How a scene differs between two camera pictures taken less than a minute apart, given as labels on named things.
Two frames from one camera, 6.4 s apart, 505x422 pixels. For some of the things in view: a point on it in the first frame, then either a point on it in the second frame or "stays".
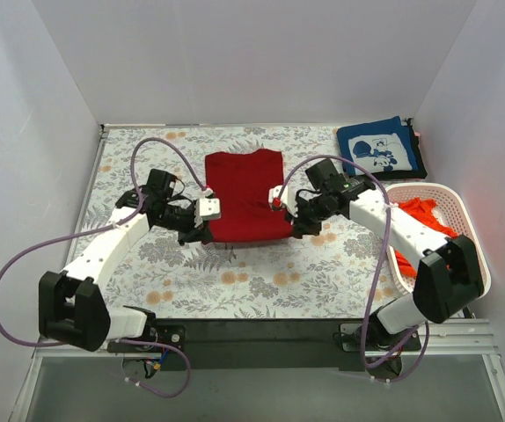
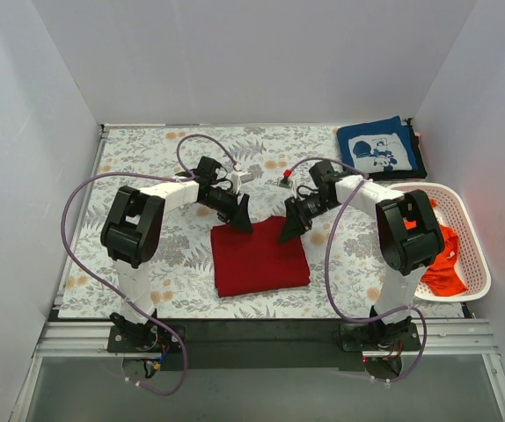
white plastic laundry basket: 451,210 stays
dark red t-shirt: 242,181 -> 258,261
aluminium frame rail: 452,337 stays
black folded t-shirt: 408,174 stays
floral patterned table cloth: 340,272 stays
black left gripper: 193,233 -> 237,207
